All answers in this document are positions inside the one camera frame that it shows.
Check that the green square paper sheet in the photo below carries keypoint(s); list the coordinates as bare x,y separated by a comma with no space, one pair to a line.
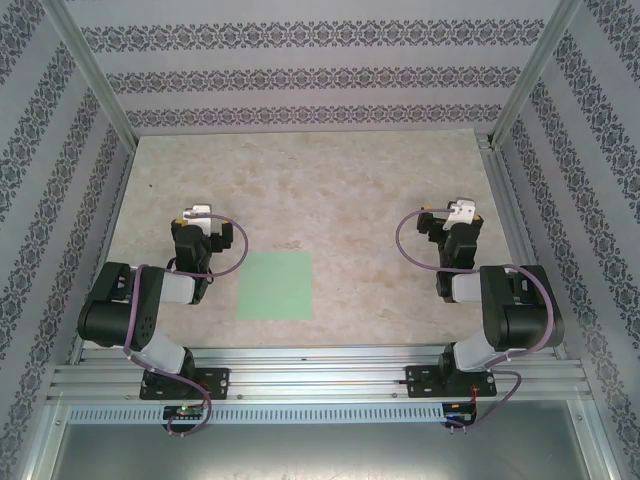
275,285

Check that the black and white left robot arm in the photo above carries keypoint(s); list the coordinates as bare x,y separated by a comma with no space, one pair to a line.
115,310

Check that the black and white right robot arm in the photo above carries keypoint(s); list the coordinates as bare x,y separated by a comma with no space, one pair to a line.
525,320

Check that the grey sheet metal panel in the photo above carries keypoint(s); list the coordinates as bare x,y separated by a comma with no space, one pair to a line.
320,450

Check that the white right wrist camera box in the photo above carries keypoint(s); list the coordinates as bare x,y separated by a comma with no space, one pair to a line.
460,214

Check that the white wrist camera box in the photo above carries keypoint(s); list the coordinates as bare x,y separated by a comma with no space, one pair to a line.
197,215
460,214

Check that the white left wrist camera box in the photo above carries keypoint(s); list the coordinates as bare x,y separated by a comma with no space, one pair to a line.
197,215

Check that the aluminium side rail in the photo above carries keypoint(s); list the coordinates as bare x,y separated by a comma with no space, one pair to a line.
512,225
102,250

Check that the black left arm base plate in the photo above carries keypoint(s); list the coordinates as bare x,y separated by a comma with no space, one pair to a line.
217,382

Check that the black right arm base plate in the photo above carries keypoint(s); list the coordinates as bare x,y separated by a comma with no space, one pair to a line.
420,380

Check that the aluminium frame post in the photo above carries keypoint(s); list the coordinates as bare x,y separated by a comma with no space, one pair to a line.
95,75
535,75

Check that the long aluminium mounting rail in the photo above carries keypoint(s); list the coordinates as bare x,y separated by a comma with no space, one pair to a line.
310,375

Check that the aluminium lower frame beam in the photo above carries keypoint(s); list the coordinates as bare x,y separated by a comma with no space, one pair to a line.
42,445
597,445

